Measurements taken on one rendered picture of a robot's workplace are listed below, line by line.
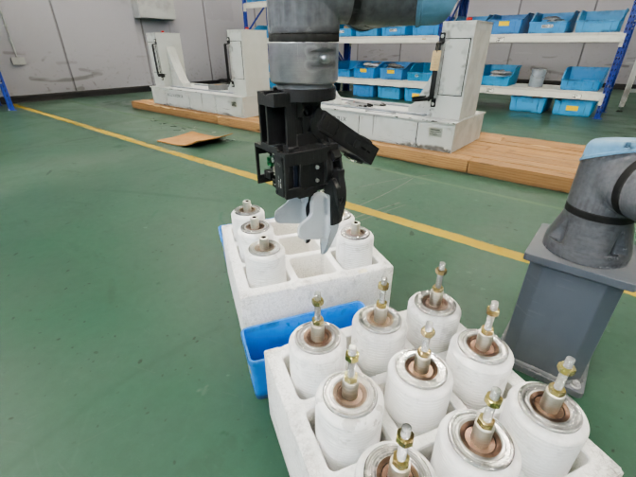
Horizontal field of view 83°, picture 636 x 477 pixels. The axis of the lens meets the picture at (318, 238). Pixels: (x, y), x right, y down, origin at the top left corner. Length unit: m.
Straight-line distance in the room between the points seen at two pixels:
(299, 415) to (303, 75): 0.47
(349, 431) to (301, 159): 0.34
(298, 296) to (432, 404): 0.42
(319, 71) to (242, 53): 3.20
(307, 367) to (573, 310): 0.56
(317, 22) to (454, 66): 2.09
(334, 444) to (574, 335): 0.58
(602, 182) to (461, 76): 1.73
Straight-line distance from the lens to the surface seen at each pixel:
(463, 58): 2.45
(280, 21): 0.41
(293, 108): 0.41
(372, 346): 0.64
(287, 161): 0.40
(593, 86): 4.95
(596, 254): 0.86
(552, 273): 0.88
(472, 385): 0.65
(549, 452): 0.60
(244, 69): 3.60
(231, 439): 0.82
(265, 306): 0.86
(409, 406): 0.58
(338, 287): 0.89
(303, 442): 0.59
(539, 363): 1.00
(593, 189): 0.83
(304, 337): 0.61
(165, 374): 0.96
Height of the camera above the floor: 0.67
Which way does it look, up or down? 28 degrees down
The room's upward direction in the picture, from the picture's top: straight up
